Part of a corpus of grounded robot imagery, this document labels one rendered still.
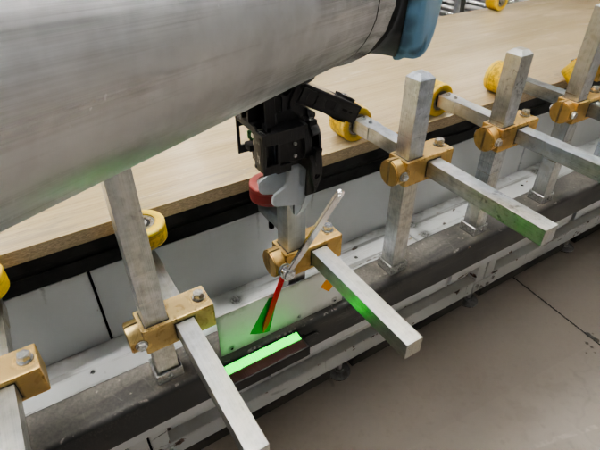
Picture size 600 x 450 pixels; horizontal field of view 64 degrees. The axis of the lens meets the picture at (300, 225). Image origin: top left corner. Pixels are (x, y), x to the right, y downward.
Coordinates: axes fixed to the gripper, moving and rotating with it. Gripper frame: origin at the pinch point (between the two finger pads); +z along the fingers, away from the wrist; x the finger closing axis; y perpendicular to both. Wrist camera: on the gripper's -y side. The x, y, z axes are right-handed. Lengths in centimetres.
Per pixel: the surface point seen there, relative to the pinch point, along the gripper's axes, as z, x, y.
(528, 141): 6, -3, -56
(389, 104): 11, -40, -52
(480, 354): 101, -11, -83
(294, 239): 11.5, -6.1, -2.7
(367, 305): 14.8, 9.8, -5.8
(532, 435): 101, 18, -72
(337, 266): 14.8, 0.2, -7.1
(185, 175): 10.8, -34.1, 5.4
